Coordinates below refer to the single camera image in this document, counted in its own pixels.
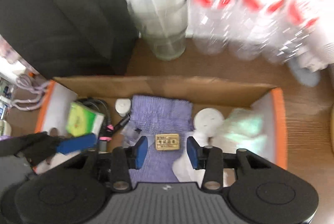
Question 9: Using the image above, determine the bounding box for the green tissue pack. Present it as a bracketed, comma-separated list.
[66, 102, 105, 137]

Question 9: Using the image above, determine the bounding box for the white round cap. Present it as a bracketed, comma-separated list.
[193, 108, 225, 138]

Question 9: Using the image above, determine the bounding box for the black braided cable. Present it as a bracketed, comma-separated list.
[76, 97, 132, 153]

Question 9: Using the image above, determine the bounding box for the pale green plastic bag ball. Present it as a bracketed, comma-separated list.
[211, 108, 267, 154]

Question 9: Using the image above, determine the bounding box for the red cardboard box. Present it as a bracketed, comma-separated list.
[35, 77, 287, 183]

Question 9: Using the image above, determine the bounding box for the purple knitted cloth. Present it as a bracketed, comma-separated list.
[129, 95, 193, 186]

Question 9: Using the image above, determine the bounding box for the small white round jar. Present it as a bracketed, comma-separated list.
[115, 99, 131, 117]

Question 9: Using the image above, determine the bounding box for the purple tissue box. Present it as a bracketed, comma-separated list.
[0, 135, 11, 141]

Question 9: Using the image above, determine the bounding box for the black paper bag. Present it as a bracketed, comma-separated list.
[1, 0, 138, 78]

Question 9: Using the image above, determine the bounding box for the yellow thermos jug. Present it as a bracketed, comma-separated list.
[330, 105, 334, 131]

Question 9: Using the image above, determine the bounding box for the white astronaut speaker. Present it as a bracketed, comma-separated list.
[288, 43, 333, 87]

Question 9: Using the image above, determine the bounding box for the clear drinking glass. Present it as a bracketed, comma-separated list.
[128, 0, 188, 61]

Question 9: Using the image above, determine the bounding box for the water bottle right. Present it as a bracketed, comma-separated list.
[263, 0, 319, 64]

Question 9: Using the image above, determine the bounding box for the water bottle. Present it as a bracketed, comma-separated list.
[188, 0, 237, 55]
[229, 0, 285, 61]
[263, 0, 319, 64]

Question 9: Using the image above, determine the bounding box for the water bottle middle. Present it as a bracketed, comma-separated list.
[229, 0, 285, 61]

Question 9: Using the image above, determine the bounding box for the water bottle left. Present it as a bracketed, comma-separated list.
[188, 0, 237, 55]

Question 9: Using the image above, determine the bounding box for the purple charging cable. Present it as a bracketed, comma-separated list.
[11, 74, 52, 112]

